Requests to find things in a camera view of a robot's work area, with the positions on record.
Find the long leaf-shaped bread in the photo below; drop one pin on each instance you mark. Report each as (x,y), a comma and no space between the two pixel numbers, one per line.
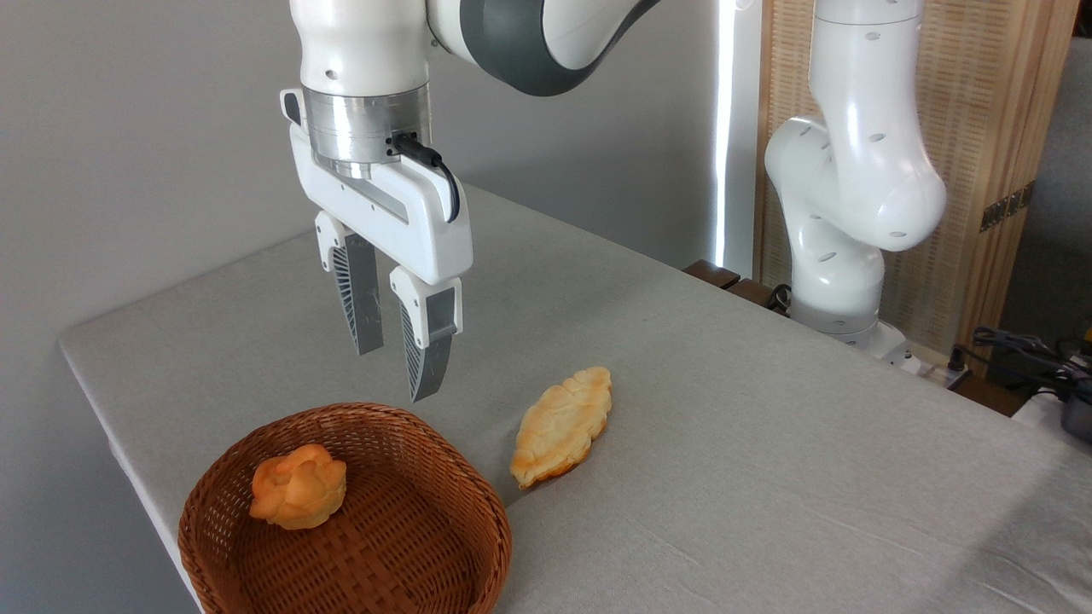
(559,426)

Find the grey tablecloth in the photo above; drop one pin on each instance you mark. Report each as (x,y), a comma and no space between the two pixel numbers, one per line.
(725,426)

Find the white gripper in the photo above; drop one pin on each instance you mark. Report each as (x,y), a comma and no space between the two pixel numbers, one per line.
(409,222)

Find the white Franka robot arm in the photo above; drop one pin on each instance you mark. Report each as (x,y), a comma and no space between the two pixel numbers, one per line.
(853,170)

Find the dark brown wooden block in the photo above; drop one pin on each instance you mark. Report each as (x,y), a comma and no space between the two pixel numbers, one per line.
(712,273)
(755,294)

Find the dark metal screen hinge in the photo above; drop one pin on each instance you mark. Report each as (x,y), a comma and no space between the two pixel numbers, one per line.
(1007,207)

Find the dark grey device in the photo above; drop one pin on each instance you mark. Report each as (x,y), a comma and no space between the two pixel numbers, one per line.
(1079,418)

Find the round golden bread roll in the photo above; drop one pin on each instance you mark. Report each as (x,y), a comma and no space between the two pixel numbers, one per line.
(299,490)

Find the wooden slatted folding screen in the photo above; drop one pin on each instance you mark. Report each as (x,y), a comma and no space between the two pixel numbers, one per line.
(990,102)

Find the brown wicker basket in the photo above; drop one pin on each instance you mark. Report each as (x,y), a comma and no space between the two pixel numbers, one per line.
(409,546)

